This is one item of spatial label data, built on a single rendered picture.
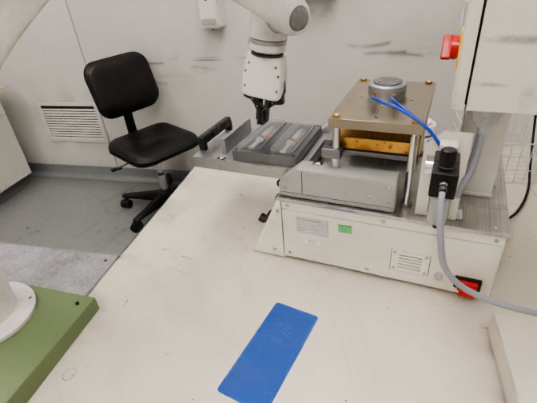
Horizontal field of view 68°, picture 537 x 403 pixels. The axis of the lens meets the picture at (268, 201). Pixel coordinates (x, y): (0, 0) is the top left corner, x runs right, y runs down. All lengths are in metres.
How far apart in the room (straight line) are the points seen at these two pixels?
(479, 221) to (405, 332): 0.26
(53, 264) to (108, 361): 0.39
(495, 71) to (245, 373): 0.65
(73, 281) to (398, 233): 0.77
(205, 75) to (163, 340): 1.95
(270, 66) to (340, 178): 0.31
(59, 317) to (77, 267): 0.22
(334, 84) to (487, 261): 1.71
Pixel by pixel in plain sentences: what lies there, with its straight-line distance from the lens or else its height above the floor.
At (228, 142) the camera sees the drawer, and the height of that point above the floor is 0.99.
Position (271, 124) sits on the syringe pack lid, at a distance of 1.08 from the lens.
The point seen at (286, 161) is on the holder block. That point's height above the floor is 0.98.
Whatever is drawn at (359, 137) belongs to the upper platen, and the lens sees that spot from 0.85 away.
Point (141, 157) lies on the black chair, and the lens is 2.31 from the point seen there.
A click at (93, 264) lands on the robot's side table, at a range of 1.13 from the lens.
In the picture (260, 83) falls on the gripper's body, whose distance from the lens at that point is 0.97.
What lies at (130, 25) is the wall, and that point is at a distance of 2.73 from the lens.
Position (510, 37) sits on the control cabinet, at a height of 1.26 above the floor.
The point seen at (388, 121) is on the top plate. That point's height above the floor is 1.11.
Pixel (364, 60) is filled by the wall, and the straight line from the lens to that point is 2.37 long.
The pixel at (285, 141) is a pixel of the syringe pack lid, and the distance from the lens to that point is 0.97.
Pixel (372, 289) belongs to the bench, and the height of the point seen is 0.75.
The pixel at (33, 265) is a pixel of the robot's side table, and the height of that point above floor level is 0.75.
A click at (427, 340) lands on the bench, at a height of 0.75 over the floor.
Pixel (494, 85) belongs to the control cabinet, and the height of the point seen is 1.20.
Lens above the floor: 1.40
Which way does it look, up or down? 32 degrees down
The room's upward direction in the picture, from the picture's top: 5 degrees counter-clockwise
